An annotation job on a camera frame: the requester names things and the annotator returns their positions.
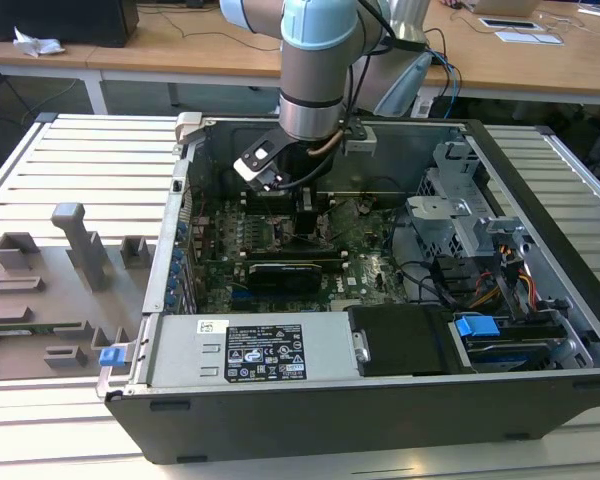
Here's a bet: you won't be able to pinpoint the silver hinge latch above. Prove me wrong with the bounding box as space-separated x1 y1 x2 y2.
351 328 372 364

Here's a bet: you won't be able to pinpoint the crumpled white paper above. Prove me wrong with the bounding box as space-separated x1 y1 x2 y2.
12 25 66 57

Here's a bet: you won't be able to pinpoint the wooden desk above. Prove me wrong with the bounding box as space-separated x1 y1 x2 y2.
0 0 600 107

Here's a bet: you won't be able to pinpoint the black open PC case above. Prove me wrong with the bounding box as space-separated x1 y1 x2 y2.
95 112 600 466

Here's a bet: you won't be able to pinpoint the white wrist camera black mount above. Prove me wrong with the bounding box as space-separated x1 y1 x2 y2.
232 128 295 195

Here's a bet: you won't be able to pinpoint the green motherboard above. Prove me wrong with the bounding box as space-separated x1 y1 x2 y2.
189 197 411 314

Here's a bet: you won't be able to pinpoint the black graphics card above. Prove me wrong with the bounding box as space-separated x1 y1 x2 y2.
247 259 325 297

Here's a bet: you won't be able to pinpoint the desk cable hatch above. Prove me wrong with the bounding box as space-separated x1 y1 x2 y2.
479 16 540 31

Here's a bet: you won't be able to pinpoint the blue cable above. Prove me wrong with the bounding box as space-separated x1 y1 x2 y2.
432 49 464 120

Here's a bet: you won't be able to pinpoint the silver power supply unit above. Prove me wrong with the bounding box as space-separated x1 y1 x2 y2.
147 313 364 389

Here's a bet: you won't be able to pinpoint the CPU socket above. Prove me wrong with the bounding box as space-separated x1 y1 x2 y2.
267 214 337 249

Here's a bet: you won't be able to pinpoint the yellow red wire bundle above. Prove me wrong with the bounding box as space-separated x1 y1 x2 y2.
469 244 539 309

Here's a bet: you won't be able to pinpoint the black cable connector block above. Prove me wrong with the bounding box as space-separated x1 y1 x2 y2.
432 254 476 297

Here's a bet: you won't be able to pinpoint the black box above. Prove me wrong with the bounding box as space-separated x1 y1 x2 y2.
0 0 140 49

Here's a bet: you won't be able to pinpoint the black RAM slot row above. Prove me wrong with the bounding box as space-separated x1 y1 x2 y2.
240 247 352 272
240 191 335 212

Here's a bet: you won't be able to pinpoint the white paper sheets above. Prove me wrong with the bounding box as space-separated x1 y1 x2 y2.
494 29 565 46

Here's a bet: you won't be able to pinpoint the metal socket cover frame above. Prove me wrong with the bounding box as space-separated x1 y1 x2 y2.
317 199 362 241

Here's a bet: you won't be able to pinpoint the green RAM stick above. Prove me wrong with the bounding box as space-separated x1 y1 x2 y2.
0 322 89 336

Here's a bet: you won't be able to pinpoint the grey case release latch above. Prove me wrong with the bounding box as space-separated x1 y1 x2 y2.
173 112 204 156

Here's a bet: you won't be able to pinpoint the hard disk in blue carrier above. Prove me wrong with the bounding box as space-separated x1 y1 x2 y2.
449 313 569 374

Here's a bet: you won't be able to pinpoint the black plastic shroud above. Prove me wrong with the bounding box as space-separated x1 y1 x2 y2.
347 304 476 379

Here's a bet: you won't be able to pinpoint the grey parts rack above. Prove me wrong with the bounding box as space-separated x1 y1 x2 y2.
0 202 159 381

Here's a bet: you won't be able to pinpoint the metal drive cage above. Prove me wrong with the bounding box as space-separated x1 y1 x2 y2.
404 142 531 261

